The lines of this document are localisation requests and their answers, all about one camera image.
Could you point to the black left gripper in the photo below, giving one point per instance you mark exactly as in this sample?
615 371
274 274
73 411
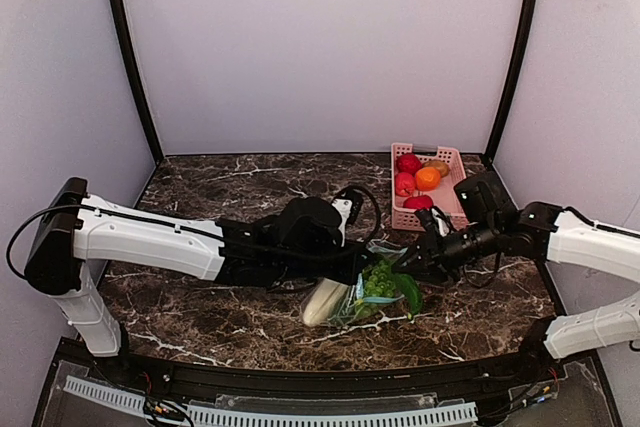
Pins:
357 261

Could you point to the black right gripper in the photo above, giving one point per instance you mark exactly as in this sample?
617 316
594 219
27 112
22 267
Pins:
433 251

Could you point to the green cucumber toy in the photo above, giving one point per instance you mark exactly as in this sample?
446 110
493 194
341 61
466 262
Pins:
409 288

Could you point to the green grapes toy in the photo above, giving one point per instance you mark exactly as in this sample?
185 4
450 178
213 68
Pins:
376 283

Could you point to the clear zip top bag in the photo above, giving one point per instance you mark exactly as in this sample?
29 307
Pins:
352 308

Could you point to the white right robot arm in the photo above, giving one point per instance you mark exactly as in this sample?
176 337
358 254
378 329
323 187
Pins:
541 232

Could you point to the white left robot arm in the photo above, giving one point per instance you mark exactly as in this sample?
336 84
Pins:
307 239

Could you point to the red strawberry toy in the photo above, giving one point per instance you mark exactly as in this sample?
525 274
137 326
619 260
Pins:
418 202

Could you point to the pink plastic basket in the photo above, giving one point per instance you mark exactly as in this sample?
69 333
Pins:
443 196

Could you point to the red apple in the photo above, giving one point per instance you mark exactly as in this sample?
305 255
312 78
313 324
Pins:
404 184

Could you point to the orange tangerine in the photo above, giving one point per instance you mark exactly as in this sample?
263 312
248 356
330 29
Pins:
427 179

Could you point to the brown potato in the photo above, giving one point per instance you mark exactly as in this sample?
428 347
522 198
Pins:
441 166

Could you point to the red pepper toy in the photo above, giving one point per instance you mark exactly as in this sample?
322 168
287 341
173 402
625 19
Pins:
408 163

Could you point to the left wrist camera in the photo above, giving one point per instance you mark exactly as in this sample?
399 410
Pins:
348 203

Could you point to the grey slotted cable duct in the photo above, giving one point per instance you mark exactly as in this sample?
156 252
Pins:
229 410

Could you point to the black front frame rail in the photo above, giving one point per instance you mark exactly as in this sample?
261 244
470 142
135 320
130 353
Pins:
485 379

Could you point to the black right frame post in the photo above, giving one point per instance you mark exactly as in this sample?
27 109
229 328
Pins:
520 43

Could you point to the black frame post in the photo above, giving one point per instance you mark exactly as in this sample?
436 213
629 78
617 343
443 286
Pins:
520 43
128 56

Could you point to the black left frame post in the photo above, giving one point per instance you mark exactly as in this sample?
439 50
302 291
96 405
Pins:
128 56

